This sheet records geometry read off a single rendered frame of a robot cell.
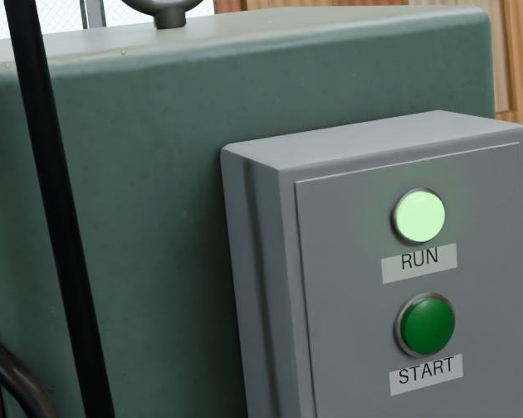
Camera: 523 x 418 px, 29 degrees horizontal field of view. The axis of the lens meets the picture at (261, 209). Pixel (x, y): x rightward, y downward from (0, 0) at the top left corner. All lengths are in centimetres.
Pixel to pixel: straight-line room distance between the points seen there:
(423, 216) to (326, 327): 5
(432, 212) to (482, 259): 3
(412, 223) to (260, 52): 9
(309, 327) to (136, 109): 10
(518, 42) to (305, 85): 179
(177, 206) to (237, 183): 3
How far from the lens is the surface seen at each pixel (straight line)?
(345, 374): 35
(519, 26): 217
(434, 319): 35
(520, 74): 217
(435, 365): 37
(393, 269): 35
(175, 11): 48
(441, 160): 35
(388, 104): 41
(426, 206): 34
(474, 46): 43
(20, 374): 37
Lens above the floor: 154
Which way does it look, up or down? 13 degrees down
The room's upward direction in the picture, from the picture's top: 6 degrees counter-clockwise
